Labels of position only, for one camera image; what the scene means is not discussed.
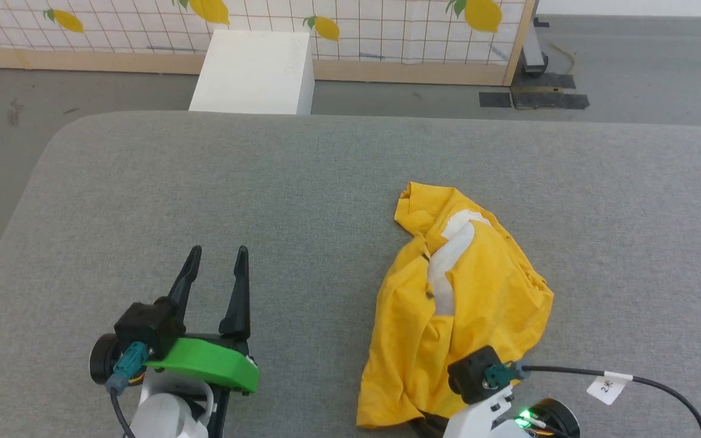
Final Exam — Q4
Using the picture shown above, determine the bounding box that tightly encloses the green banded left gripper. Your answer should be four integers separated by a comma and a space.
145, 245, 260, 438

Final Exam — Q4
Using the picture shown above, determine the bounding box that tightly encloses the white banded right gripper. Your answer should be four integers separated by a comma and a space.
414, 384, 534, 438

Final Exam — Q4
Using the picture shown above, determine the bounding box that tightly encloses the yellow cartoon face t-shirt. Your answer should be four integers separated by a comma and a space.
356, 181, 555, 429

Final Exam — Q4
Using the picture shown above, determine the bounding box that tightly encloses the grey fabric sofa cushion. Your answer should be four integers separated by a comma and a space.
0, 110, 701, 438

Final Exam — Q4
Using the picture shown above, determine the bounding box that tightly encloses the white rectangular box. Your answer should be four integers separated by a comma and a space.
189, 29, 316, 116

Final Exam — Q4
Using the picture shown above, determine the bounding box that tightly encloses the lemon print grid screen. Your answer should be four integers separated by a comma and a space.
0, 0, 537, 87

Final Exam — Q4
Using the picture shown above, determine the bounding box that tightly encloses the small black floor tape patch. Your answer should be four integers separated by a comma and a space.
479, 91, 513, 110

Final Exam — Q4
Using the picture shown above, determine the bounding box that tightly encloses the large black floor tape patch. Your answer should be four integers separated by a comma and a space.
512, 91, 590, 111

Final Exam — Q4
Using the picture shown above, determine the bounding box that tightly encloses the grey metal screen foot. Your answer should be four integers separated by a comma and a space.
521, 17, 551, 77

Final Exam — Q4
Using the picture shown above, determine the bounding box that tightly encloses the black cable with teal plug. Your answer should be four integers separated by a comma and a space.
105, 341, 148, 438
484, 360, 701, 438

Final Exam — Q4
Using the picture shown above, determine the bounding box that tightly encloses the white cable label tag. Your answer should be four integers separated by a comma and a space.
587, 372, 633, 406

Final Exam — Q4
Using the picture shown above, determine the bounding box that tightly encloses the yellow floor cable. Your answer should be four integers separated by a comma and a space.
548, 41, 577, 77

